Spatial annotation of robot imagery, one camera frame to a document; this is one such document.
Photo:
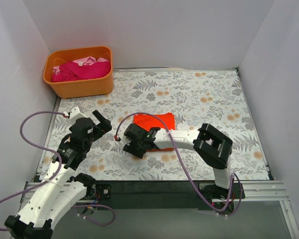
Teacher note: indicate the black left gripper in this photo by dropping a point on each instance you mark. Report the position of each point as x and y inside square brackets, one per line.
[97, 127]

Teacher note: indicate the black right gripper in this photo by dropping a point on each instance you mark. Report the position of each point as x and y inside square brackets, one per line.
[132, 140]

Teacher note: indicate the orange t shirt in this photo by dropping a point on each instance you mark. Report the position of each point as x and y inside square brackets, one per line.
[146, 122]

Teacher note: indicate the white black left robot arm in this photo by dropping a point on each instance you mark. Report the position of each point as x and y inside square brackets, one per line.
[61, 189]

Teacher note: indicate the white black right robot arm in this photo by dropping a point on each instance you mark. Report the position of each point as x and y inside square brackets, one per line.
[212, 146]

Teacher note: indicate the floral patterned table mat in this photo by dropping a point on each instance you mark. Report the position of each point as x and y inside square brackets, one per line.
[194, 97]

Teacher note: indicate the orange plastic bin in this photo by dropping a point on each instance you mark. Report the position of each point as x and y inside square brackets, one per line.
[79, 88]

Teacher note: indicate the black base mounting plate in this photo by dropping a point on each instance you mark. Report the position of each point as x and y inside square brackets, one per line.
[158, 194]

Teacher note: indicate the magenta t shirt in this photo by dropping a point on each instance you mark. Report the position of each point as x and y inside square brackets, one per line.
[71, 71]

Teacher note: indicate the light pink t shirt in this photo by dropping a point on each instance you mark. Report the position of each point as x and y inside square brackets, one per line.
[81, 62]

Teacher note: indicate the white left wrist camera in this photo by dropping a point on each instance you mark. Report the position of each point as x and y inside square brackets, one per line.
[74, 114]

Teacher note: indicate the aluminium frame rail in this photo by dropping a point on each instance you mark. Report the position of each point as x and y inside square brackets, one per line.
[255, 190]

